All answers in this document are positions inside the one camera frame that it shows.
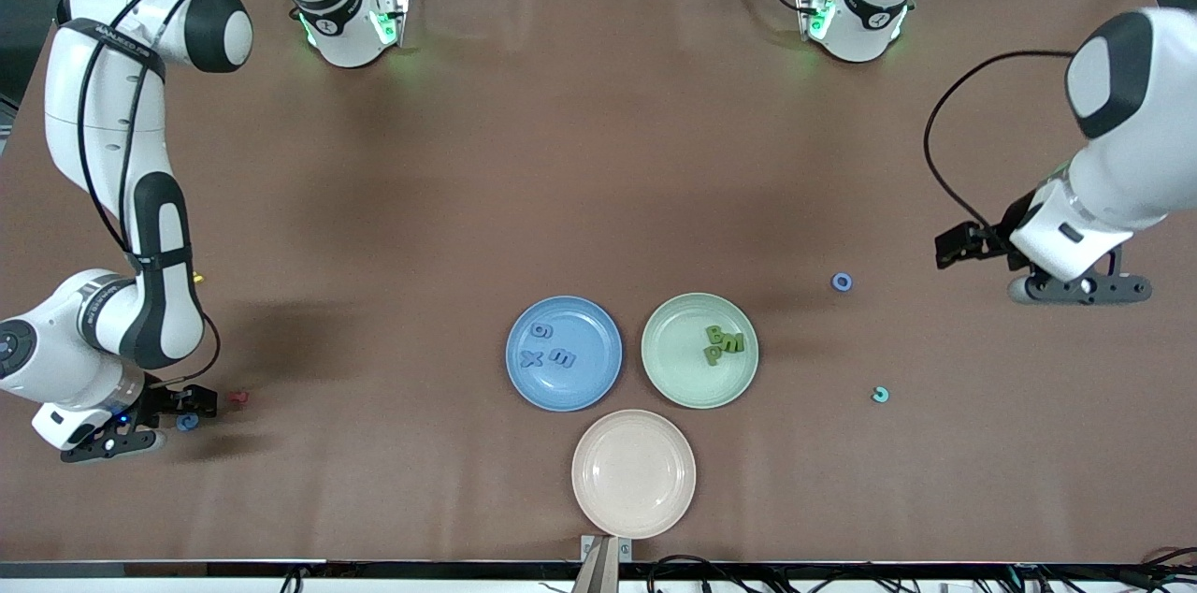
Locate metal bracket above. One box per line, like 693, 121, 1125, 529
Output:
580, 534, 634, 593

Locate black table edge rail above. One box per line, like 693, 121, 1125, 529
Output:
0, 559, 1197, 593

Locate brown table cover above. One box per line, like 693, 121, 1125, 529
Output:
0, 0, 1197, 566

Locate blue plate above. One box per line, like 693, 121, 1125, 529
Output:
505, 296, 624, 412

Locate light green plate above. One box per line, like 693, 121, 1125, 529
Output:
641, 292, 760, 410

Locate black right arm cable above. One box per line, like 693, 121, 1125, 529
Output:
150, 312, 223, 386

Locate beige plate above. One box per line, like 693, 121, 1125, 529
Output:
571, 409, 698, 540

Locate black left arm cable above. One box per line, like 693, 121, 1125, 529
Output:
923, 50, 1078, 234

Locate black looped cable under table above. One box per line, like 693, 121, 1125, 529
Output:
645, 555, 749, 593

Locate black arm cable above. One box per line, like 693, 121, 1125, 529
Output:
923, 50, 1078, 234
150, 312, 223, 386

